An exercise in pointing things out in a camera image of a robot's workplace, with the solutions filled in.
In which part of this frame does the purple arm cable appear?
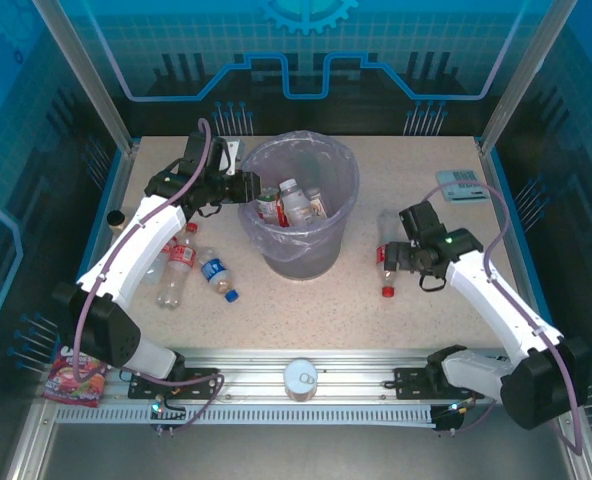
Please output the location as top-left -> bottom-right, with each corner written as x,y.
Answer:
72,118 -> 226,435
423,180 -> 585,456

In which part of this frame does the grey bin with plastic liner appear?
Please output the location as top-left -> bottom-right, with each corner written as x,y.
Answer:
239,130 -> 361,264

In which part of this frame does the gold jar black lid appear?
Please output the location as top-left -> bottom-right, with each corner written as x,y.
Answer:
106,209 -> 129,235

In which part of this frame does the silver tin can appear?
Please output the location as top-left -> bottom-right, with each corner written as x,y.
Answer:
282,357 -> 320,403

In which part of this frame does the aluminium frame post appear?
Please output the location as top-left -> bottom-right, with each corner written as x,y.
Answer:
477,0 -> 561,154
31,0 -> 140,154

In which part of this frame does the clear cola bottle red label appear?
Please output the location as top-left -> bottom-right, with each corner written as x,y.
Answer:
377,213 -> 403,300
155,223 -> 199,309

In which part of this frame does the clear bottle blue label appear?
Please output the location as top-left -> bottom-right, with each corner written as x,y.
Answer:
197,246 -> 241,304

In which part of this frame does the white slotted cable duct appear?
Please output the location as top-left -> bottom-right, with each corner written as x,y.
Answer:
53,403 -> 437,427

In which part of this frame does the clear crushed plastic bottle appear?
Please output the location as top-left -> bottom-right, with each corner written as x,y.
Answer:
140,252 -> 170,287

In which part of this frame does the aluminium mounting rail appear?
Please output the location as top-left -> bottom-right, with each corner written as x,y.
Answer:
45,347 -> 572,407

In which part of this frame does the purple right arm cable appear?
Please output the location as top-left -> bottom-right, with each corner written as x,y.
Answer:
423,180 -> 585,456

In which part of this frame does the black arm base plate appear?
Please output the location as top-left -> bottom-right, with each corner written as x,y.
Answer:
393,367 -> 485,401
127,367 -> 221,401

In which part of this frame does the red green plastic bottle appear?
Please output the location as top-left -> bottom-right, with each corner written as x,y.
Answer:
255,187 -> 283,227

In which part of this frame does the red candy bag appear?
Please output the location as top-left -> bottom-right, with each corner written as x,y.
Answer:
40,346 -> 110,409

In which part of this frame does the small black circuit board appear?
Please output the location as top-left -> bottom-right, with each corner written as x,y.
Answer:
433,399 -> 470,435
149,399 -> 187,432

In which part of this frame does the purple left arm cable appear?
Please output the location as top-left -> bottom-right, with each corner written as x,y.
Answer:
72,118 -> 226,435

